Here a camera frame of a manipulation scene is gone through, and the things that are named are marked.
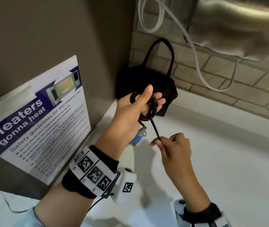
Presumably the person's left hand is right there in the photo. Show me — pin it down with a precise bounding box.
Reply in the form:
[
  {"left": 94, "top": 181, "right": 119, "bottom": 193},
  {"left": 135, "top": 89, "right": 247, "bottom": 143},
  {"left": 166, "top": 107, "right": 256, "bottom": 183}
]
[{"left": 94, "top": 84, "right": 167, "bottom": 161}]

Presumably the person's right hand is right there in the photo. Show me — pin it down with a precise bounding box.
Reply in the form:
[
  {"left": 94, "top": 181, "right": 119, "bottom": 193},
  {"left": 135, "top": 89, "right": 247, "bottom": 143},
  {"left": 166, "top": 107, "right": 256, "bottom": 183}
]
[{"left": 150, "top": 132, "right": 193, "bottom": 173}]

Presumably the black power cord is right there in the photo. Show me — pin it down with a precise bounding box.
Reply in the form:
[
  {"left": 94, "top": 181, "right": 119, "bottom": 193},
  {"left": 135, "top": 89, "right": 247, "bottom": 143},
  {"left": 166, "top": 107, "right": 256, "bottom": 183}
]
[{"left": 129, "top": 91, "right": 162, "bottom": 141}]

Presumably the white and blue hair dryer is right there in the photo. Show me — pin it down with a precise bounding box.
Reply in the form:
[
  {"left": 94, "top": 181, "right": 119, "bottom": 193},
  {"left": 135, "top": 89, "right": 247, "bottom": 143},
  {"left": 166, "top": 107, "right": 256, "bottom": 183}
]
[{"left": 119, "top": 126, "right": 147, "bottom": 173}]

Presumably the black fabric bag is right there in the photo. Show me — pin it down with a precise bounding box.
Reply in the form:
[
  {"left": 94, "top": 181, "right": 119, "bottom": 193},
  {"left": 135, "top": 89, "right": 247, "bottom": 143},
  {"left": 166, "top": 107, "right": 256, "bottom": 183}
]
[{"left": 116, "top": 38, "right": 179, "bottom": 117}]

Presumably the person's right forearm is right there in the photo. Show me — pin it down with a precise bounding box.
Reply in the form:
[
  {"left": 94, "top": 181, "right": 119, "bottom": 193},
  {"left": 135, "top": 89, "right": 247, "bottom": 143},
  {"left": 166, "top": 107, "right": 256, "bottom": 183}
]
[{"left": 165, "top": 160, "right": 212, "bottom": 214}]

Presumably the person's left forearm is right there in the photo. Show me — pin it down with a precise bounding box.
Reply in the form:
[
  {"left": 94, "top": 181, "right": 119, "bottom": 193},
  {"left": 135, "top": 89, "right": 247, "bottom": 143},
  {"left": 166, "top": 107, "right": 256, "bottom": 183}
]
[{"left": 34, "top": 183, "right": 95, "bottom": 227}]

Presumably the person's light left sleeve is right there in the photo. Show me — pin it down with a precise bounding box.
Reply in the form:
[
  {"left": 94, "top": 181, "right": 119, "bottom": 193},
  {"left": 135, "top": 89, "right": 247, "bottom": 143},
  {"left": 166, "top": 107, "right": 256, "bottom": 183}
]
[{"left": 14, "top": 207, "right": 45, "bottom": 227}]

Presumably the stainless steel hand dryer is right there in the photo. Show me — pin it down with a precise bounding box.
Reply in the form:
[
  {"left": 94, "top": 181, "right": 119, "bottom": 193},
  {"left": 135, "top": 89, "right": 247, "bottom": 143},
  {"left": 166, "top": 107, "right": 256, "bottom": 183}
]
[{"left": 189, "top": 0, "right": 269, "bottom": 62}]

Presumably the right black wristband with markers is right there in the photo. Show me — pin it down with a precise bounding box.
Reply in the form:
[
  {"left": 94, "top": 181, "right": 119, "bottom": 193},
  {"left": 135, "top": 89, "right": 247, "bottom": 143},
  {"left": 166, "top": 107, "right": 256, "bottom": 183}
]
[{"left": 183, "top": 202, "right": 232, "bottom": 227}]

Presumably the black wristband with markers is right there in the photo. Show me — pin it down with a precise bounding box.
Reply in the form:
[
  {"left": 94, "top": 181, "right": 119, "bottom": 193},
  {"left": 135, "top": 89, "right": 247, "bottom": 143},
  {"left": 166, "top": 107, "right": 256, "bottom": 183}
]
[
  {"left": 183, "top": 202, "right": 232, "bottom": 227},
  {"left": 62, "top": 145, "right": 121, "bottom": 199}
]

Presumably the left black wristband with markers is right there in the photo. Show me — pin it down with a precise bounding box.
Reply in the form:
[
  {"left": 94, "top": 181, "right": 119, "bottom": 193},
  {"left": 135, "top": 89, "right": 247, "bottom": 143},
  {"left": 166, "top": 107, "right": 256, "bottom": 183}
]
[{"left": 62, "top": 145, "right": 121, "bottom": 199}]

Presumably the white and purple microwave poster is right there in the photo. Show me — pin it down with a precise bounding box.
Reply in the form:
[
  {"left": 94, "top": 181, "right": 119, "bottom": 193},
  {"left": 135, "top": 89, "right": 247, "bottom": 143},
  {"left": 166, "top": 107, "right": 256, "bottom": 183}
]
[{"left": 0, "top": 55, "right": 92, "bottom": 186}]

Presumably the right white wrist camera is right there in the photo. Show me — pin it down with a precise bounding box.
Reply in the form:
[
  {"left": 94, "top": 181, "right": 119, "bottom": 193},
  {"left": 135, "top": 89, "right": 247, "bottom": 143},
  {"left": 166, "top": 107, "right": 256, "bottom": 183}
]
[{"left": 173, "top": 198, "right": 187, "bottom": 227}]

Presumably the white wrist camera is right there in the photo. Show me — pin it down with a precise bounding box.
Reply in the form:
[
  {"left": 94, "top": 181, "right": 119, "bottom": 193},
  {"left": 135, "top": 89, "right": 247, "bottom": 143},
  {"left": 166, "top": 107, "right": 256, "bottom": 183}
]
[
  {"left": 110, "top": 166, "right": 137, "bottom": 206},
  {"left": 173, "top": 198, "right": 187, "bottom": 227}
]

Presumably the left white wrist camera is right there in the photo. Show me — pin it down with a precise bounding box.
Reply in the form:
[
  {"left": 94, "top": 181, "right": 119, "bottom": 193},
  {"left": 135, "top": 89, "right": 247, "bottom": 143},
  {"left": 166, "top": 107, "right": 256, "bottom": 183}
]
[{"left": 110, "top": 166, "right": 137, "bottom": 206}]

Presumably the thin black camera cable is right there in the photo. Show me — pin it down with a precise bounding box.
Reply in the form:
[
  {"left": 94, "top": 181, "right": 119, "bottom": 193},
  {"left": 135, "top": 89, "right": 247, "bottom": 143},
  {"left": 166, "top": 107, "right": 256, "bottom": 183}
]
[{"left": 87, "top": 197, "right": 106, "bottom": 213}]

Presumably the white cable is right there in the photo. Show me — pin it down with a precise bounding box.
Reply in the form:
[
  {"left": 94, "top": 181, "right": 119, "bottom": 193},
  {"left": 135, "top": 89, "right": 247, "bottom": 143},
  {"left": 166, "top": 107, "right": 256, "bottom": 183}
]
[{"left": 138, "top": 0, "right": 240, "bottom": 92}]

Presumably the thin grey wire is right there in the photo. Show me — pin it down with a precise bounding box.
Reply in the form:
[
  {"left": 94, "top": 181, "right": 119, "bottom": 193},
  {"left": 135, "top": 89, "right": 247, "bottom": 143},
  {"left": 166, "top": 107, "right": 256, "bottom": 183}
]
[{"left": 1, "top": 192, "right": 32, "bottom": 213}]

